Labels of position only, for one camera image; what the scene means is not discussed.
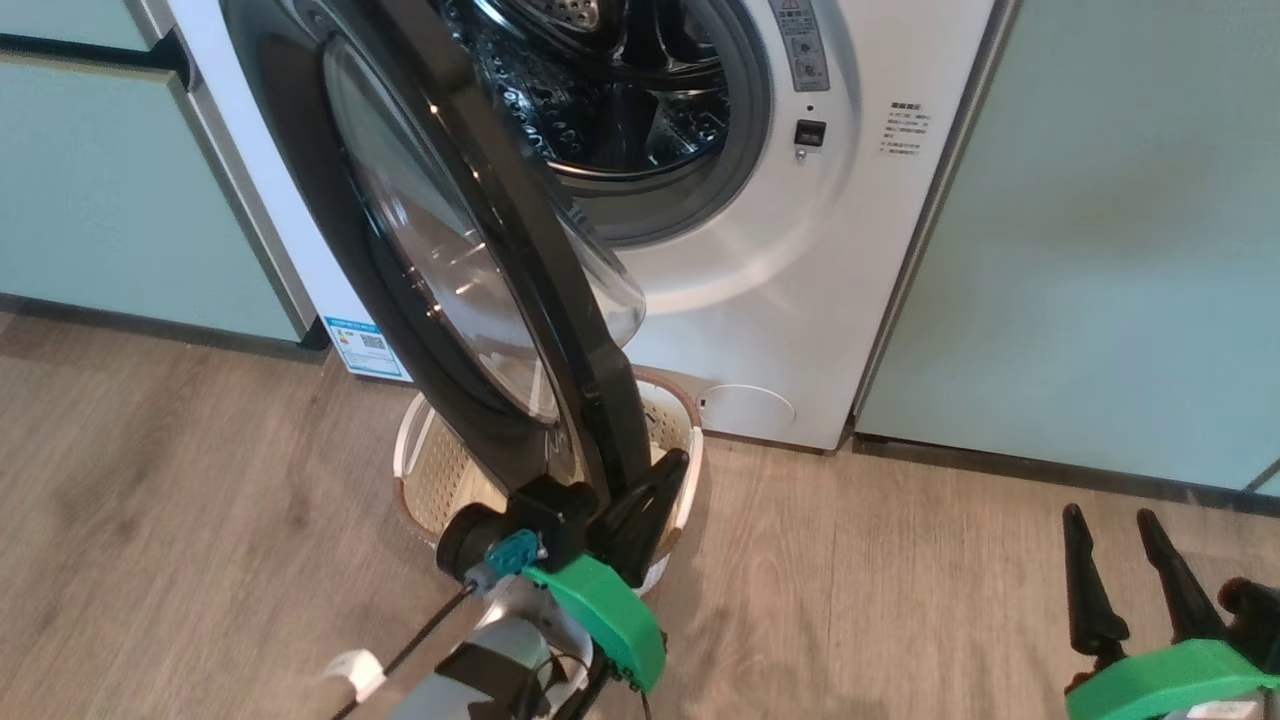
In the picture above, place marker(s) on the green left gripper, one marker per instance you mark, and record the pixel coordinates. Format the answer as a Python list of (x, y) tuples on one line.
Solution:
[(610, 620)]

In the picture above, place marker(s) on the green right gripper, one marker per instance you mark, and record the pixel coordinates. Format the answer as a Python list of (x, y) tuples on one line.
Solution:
[(1170, 685)]

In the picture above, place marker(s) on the black round glass washer door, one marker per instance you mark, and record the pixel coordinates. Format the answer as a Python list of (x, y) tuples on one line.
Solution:
[(330, 250)]

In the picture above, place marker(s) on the white front-load washing machine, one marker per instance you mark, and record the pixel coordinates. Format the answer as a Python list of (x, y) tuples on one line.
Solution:
[(800, 300)]

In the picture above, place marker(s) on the stainless steel washing machine drum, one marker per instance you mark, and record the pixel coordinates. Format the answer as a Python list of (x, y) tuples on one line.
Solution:
[(560, 110)]

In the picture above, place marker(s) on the black door latch socket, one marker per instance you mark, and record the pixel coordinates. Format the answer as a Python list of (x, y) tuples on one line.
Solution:
[(810, 135)]

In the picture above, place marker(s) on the round white filter cover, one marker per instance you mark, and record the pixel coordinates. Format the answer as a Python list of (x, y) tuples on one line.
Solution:
[(748, 412)]

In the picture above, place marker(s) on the mint green cabinet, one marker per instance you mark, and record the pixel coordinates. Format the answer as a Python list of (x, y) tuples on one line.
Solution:
[(1080, 250), (1268, 485)]

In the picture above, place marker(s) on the white basket with brown rim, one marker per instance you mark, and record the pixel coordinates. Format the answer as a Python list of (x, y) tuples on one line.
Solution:
[(450, 480)]

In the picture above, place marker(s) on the blue energy label sticker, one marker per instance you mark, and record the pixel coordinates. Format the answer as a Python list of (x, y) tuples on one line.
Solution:
[(365, 348)]

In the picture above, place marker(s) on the small printed text sticker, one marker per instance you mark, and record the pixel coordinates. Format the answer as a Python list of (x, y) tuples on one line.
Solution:
[(905, 130)]

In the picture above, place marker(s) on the grey warning label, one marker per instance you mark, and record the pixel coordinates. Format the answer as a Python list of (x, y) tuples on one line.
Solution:
[(803, 45)]

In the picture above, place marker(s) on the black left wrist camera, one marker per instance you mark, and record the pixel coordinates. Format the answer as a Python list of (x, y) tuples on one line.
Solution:
[(550, 515)]

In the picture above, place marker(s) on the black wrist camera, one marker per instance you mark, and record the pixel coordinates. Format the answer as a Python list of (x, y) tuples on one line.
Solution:
[(1255, 620), (550, 515)]

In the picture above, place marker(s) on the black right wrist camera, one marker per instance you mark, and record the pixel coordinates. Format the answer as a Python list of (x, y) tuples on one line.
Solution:
[(1255, 620)]

